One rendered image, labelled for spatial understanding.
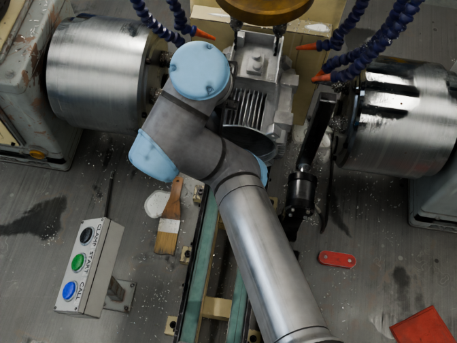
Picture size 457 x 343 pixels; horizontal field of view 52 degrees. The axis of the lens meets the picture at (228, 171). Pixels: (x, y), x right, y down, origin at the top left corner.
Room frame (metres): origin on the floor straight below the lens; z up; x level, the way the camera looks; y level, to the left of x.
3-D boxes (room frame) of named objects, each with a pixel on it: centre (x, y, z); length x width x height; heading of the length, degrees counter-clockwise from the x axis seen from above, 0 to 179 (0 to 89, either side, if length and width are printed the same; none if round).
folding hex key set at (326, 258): (0.31, -0.27, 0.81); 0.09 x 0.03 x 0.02; 84
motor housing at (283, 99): (0.59, -0.04, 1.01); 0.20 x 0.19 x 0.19; 173
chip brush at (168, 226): (0.40, 0.13, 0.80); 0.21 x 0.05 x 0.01; 176
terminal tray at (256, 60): (0.63, -0.04, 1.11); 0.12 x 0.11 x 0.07; 173
